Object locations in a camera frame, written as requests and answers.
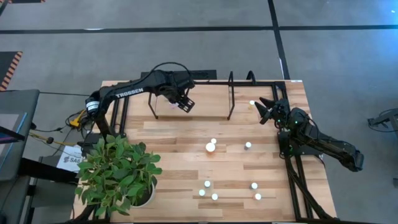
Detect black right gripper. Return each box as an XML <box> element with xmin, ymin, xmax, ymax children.
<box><xmin>254</xmin><ymin>96</ymin><xmax>292</xmax><ymax>129</ymax></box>

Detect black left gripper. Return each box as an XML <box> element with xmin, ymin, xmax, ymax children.
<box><xmin>157</xmin><ymin>79</ymin><xmax>196</xmax><ymax>113</ymax></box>

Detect wooden shelf black metal frame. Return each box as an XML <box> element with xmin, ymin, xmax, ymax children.
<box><xmin>147</xmin><ymin>70</ymin><xmax>236</xmax><ymax>121</ymax></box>

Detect white plant pot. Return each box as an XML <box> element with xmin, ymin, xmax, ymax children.
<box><xmin>129</xmin><ymin>182</ymin><xmax>156</xmax><ymax>208</ymax></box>

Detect green leafy plant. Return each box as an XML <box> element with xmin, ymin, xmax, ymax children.
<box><xmin>74</xmin><ymin>134</ymin><xmax>164</xmax><ymax>218</ymax></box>

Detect black stand legs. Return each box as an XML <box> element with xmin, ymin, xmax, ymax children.
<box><xmin>367</xmin><ymin>107</ymin><xmax>398</xmax><ymax>138</ymax></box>

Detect white printed paper sheet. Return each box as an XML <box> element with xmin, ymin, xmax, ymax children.
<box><xmin>57</xmin><ymin>145</ymin><xmax>85</xmax><ymax>173</ymax></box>

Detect black crossbar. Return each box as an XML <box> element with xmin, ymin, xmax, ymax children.
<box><xmin>18</xmin><ymin>157</ymin><xmax>79</xmax><ymax>185</ymax></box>

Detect grey equipment cart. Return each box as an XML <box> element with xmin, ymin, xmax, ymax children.
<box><xmin>0</xmin><ymin>89</ymin><xmax>40</xmax><ymax>224</ymax></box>

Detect grey panel with blue edge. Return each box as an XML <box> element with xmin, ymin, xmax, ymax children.
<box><xmin>0</xmin><ymin>111</ymin><xmax>28</xmax><ymax>181</ymax></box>

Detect yellow power plug cable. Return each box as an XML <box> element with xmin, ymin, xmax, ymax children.
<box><xmin>68</xmin><ymin>108</ymin><xmax>90</xmax><ymax>128</ymax></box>

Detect black cable with round knob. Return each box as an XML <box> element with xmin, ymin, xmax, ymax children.
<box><xmin>30</xmin><ymin>123</ymin><xmax>68</xmax><ymax>146</ymax></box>

